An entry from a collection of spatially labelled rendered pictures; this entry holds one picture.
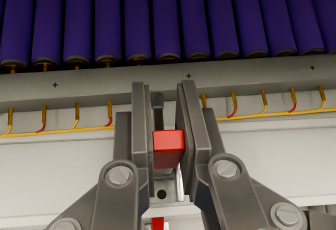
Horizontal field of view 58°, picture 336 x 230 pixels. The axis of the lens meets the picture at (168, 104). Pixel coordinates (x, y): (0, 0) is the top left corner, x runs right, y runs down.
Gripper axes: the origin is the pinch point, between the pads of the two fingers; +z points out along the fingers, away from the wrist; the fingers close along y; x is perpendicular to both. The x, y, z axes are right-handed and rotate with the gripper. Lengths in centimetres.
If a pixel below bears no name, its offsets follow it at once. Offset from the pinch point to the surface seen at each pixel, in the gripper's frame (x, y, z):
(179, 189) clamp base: -5.6, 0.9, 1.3
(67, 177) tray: -7.0, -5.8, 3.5
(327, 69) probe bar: -2.1, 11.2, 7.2
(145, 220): -23.9, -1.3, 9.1
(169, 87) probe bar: -2.5, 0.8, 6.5
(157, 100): -3.0, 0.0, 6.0
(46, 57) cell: -1.7, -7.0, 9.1
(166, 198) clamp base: -7.6, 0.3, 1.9
